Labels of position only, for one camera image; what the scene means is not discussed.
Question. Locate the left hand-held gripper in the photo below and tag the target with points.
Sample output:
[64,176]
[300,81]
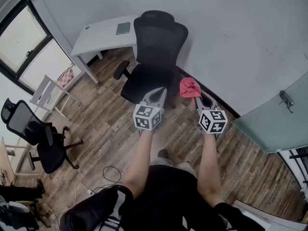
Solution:
[146,117]

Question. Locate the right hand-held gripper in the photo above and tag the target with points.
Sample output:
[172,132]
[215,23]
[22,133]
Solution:
[213,121]

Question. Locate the red cloth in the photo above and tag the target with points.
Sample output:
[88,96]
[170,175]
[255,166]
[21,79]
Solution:
[190,88]

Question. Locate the person's left forearm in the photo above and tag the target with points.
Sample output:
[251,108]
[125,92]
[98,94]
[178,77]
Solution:
[140,157]

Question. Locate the person's right forearm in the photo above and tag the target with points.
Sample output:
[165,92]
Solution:
[210,162]

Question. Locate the person's dark shoe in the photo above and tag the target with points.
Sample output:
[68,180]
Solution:
[163,153]

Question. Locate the person's light grey trousers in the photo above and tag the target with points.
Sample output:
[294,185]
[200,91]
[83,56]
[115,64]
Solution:
[166,161]

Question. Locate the frosted glass door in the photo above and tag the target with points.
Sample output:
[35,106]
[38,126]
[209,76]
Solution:
[276,126]

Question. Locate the dark green notebook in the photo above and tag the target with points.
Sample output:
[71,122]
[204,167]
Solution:
[123,28]

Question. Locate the white curved desk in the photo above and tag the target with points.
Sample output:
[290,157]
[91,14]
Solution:
[101,40]

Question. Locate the black chair headrest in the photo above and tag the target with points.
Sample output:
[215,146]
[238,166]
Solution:
[157,16]

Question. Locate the pink checkered bag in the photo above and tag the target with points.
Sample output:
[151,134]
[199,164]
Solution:
[65,77]

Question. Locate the person's black shirt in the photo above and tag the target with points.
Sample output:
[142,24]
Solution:
[168,201]

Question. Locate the white wooden chair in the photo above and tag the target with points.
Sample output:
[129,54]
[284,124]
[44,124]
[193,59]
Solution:
[45,93]

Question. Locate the black mesh office chair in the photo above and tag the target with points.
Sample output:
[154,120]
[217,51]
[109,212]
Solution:
[45,148]

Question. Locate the white table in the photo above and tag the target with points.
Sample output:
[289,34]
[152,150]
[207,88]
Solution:
[255,219]

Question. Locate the black framed window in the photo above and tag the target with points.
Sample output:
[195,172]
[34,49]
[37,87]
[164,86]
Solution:
[21,44]

